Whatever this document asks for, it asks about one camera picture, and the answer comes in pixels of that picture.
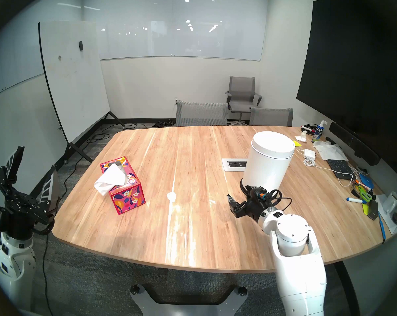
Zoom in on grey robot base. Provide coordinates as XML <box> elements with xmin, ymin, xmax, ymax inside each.
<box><xmin>130</xmin><ymin>284</ymin><xmax>248</xmax><ymax>316</ymax></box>

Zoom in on black video bar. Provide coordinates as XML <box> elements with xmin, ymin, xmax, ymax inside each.
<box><xmin>329</xmin><ymin>122</ymin><xmax>381</xmax><ymax>166</ymax></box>

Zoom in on white paper sheet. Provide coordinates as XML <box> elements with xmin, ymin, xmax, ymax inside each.
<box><xmin>376</xmin><ymin>194</ymin><xmax>397</xmax><ymax>235</ymax></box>

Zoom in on flat white paper towel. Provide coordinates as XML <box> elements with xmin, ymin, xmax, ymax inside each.
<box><xmin>314</xmin><ymin>141</ymin><xmax>349</xmax><ymax>162</ymax></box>

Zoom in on grey fabric chair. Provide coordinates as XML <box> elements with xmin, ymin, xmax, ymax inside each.
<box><xmin>249</xmin><ymin>107</ymin><xmax>294</xmax><ymax>127</ymax></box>

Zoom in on white table power outlet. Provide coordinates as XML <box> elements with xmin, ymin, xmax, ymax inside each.
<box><xmin>222</xmin><ymin>158</ymin><xmax>248</xmax><ymax>172</ymax></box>

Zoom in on rolling whiteboard with black stand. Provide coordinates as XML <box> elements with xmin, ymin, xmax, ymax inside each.
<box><xmin>38</xmin><ymin>21</ymin><xmax>126</xmax><ymax>164</ymax></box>

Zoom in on grey office chair with armrests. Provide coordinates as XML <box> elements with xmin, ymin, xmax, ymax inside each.
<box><xmin>225</xmin><ymin>76</ymin><xmax>262</xmax><ymax>125</ymax></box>

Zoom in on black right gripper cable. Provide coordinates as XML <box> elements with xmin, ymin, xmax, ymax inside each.
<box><xmin>268</xmin><ymin>189</ymin><xmax>293</xmax><ymax>214</ymax></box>

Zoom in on red floral tissue box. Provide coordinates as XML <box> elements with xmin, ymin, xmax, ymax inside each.
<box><xmin>100</xmin><ymin>156</ymin><xmax>146</xmax><ymax>215</ymax></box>

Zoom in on grey mesh chair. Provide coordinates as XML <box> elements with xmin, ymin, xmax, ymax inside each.
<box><xmin>175</xmin><ymin>100</ymin><xmax>228</xmax><ymax>127</ymax></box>

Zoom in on black keyboard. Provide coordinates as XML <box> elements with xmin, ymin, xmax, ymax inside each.
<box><xmin>326</xmin><ymin>159</ymin><xmax>355</xmax><ymax>180</ymax></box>

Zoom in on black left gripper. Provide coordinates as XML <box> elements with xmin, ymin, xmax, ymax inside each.
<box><xmin>0</xmin><ymin>146</ymin><xmax>61</xmax><ymax>240</ymax></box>

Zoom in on wide glass wall board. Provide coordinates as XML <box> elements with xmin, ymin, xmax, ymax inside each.
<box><xmin>83</xmin><ymin>0</ymin><xmax>263</xmax><ymax>62</ymax></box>

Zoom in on white pedal trash bin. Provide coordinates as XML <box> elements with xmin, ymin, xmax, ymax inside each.
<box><xmin>240</xmin><ymin>131</ymin><xmax>296</xmax><ymax>196</ymax></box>

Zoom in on large black wall screen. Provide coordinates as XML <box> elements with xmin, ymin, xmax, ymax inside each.
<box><xmin>296</xmin><ymin>0</ymin><xmax>397</xmax><ymax>161</ymax></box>

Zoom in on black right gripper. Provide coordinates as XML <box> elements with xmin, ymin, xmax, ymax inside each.
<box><xmin>227</xmin><ymin>184</ymin><xmax>274</xmax><ymax>225</ymax></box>

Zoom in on white cup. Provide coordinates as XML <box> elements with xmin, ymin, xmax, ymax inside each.
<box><xmin>381</xmin><ymin>191</ymin><xmax>397</xmax><ymax>215</ymax></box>

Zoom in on side wall glass board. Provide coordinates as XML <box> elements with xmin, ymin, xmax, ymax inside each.
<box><xmin>0</xmin><ymin>0</ymin><xmax>83</xmax><ymax>102</ymax></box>

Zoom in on black table leg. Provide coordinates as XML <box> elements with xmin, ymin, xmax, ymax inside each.
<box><xmin>333</xmin><ymin>261</ymin><xmax>360</xmax><ymax>316</ymax></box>

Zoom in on whiteboard cleaner spray bottle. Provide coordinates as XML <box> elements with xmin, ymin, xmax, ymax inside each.
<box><xmin>312</xmin><ymin>120</ymin><xmax>328</xmax><ymax>143</ymax></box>

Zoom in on green handled scissors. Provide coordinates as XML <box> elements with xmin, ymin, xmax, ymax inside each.
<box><xmin>353</xmin><ymin>184</ymin><xmax>373</xmax><ymax>202</ymax></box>

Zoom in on blue flat object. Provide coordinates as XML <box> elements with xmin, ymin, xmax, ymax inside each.
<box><xmin>358</xmin><ymin>174</ymin><xmax>375</xmax><ymax>190</ymax></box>

